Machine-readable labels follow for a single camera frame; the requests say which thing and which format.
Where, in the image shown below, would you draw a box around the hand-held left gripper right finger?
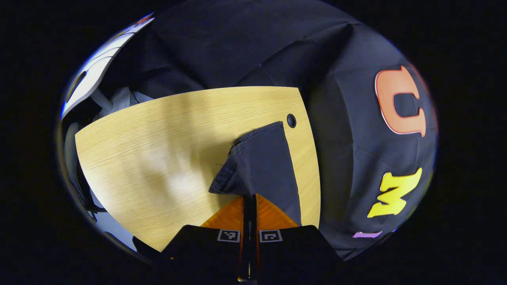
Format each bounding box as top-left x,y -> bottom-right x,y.
252,193 -> 344,282

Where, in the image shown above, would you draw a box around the black backdrop cloth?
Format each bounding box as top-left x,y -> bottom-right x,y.
111,0 -> 438,262

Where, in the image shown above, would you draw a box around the black jeans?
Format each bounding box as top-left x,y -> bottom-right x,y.
209,121 -> 303,227

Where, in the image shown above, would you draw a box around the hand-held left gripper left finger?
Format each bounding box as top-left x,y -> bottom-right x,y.
152,194 -> 251,282

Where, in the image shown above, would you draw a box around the white side table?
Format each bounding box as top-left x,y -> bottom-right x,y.
60,14 -> 155,119

